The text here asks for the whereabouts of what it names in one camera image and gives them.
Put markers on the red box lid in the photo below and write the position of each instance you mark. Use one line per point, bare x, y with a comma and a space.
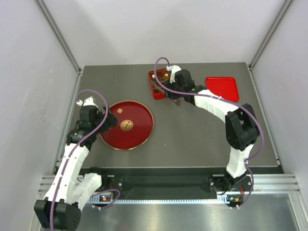
225, 87

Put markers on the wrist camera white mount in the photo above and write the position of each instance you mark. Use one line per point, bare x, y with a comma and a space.
172, 70
90, 101

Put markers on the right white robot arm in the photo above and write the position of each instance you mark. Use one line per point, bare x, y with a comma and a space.
240, 122

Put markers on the red chocolate box with tray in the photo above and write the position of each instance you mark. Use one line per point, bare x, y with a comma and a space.
163, 75

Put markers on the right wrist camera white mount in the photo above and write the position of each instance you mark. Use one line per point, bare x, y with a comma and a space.
172, 70

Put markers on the round dark red plate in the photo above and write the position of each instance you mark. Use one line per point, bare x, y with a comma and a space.
135, 125

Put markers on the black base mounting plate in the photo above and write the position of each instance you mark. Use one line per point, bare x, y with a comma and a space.
170, 183

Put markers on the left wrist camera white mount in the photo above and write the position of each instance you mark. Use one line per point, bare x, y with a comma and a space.
90, 101

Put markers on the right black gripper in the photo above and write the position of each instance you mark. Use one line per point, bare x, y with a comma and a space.
170, 85

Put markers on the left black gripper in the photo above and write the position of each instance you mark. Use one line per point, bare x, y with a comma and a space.
111, 121

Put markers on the metal tongs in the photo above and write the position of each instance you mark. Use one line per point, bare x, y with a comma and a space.
156, 87

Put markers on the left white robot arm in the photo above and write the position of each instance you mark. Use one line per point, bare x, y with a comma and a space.
62, 205

